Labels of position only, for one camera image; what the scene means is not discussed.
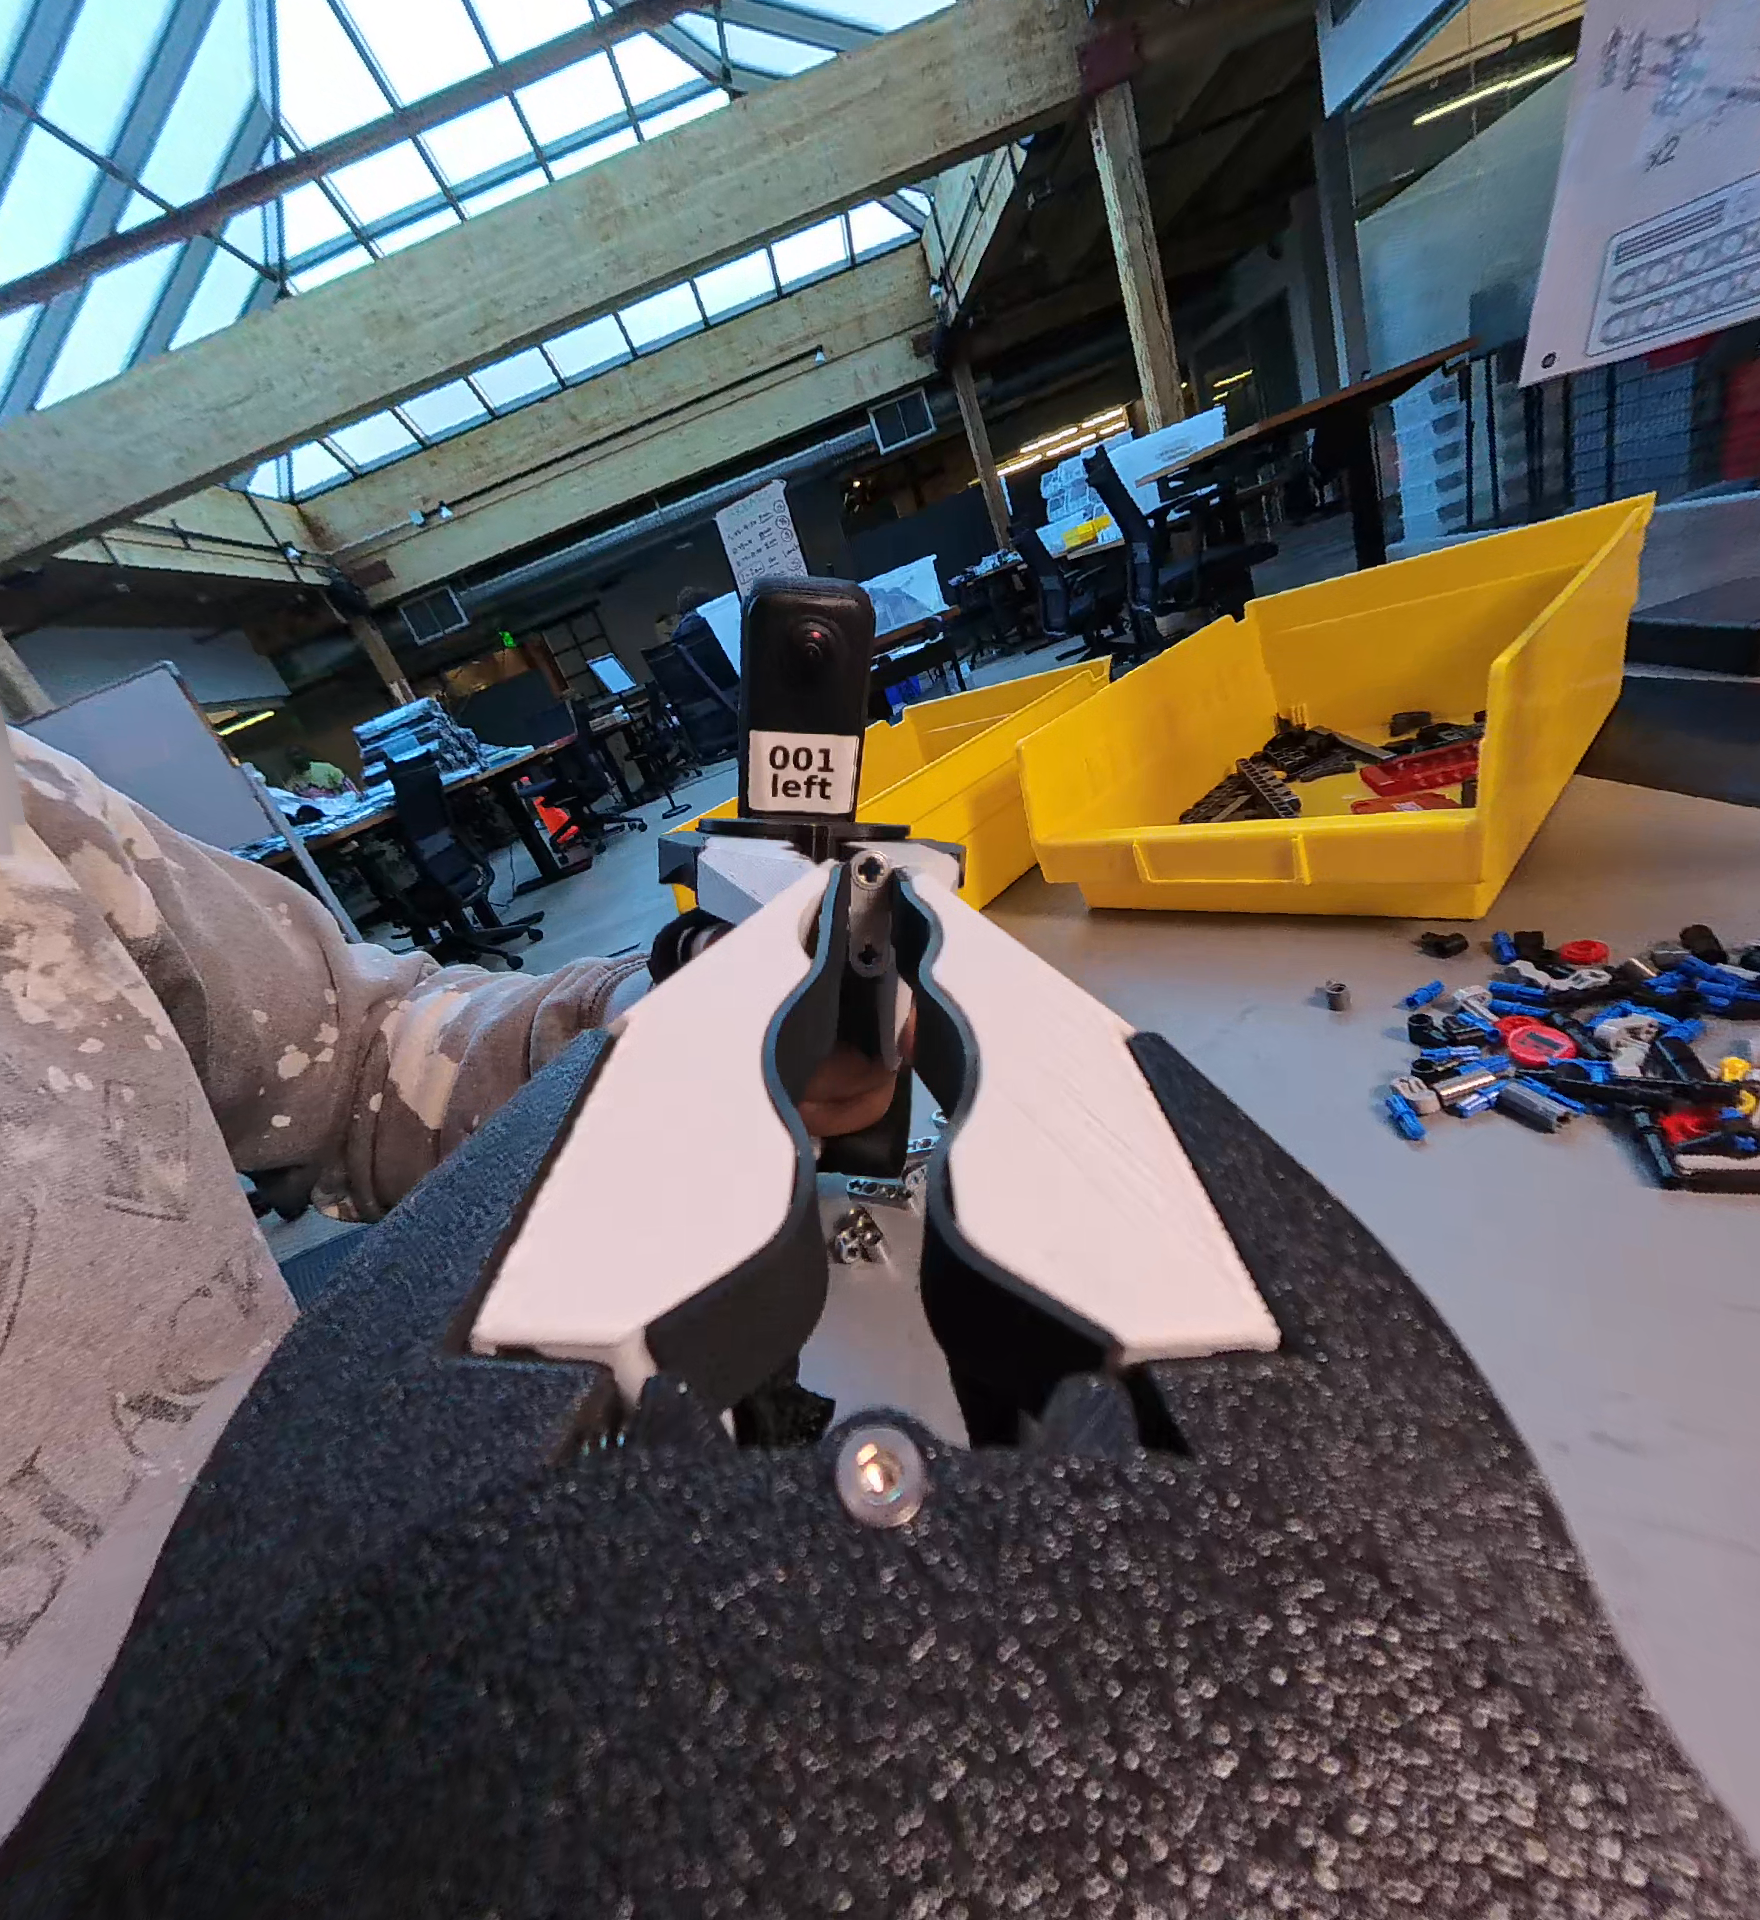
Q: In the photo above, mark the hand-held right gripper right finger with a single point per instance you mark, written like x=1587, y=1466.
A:
x=1104, y=1185

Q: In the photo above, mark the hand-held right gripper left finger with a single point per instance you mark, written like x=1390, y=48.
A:
x=640, y=1185

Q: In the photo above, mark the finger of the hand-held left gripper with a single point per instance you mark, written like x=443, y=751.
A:
x=752, y=878

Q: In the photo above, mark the yellow bin with red panels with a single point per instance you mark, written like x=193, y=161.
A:
x=1420, y=661

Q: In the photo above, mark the person's left forearm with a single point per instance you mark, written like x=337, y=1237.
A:
x=445, y=1021

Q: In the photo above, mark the grey desk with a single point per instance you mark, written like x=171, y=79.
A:
x=1420, y=1349

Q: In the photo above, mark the person's left hand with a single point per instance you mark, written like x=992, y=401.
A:
x=848, y=1095

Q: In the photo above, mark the white sign board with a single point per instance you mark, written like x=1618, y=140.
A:
x=761, y=542

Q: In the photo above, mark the scattered chrome beams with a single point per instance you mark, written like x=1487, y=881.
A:
x=858, y=1237

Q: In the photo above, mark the metal air vent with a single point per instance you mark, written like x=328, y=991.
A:
x=899, y=420
x=433, y=612

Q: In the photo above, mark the black office chair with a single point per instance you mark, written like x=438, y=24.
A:
x=429, y=840
x=1165, y=569

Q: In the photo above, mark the stack of printed boxes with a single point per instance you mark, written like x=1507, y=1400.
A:
x=429, y=735

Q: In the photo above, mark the heap of dark building pieces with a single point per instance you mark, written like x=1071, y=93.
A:
x=1270, y=782

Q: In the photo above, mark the stack of white boxes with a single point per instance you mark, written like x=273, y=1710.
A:
x=1180, y=436

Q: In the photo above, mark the pile of small coloured connectors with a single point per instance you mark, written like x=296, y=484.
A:
x=1570, y=1049

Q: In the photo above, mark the printed red transparent panel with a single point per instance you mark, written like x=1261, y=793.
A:
x=1405, y=803

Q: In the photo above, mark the wooden top table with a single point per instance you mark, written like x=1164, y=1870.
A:
x=1315, y=407

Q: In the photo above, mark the grey partition board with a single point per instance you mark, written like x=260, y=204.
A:
x=146, y=751

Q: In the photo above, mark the stack of grey crates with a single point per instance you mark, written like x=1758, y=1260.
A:
x=1646, y=436

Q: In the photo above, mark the instruction booklet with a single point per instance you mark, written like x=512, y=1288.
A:
x=1690, y=181

